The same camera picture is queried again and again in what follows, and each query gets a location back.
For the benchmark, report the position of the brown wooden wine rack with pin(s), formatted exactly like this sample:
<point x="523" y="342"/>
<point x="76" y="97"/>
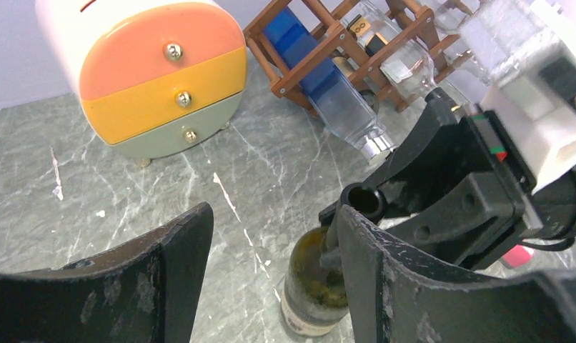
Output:
<point x="392" y="54"/>

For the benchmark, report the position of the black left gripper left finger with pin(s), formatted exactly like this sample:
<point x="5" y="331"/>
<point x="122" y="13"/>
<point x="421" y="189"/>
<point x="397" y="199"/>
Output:
<point x="144" y="290"/>

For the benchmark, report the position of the blue square glass bottle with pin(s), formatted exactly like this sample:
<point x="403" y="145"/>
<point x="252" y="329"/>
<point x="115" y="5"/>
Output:
<point x="341" y="107"/>

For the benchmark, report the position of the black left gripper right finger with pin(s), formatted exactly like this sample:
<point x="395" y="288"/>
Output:
<point x="398" y="293"/>

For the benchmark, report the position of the clear dark-labelled round bottle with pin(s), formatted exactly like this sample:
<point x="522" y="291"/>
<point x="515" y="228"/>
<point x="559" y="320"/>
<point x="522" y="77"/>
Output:
<point x="510" y="38"/>

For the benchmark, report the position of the cream orange drawer cabinet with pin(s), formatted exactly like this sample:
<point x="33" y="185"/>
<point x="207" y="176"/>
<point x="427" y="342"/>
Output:
<point x="154" y="78"/>

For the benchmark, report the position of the dark green wine bottle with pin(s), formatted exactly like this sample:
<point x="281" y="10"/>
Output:
<point x="314" y="300"/>

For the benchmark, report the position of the clear glass bottle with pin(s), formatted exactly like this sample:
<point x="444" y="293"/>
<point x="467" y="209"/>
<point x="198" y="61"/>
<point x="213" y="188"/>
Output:
<point x="459" y="103"/>

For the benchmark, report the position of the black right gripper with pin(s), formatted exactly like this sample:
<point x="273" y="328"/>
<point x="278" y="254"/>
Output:
<point x="473" y="225"/>

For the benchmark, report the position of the pink eraser block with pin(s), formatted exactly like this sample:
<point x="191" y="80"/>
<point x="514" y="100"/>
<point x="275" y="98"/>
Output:
<point x="517" y="257"/>

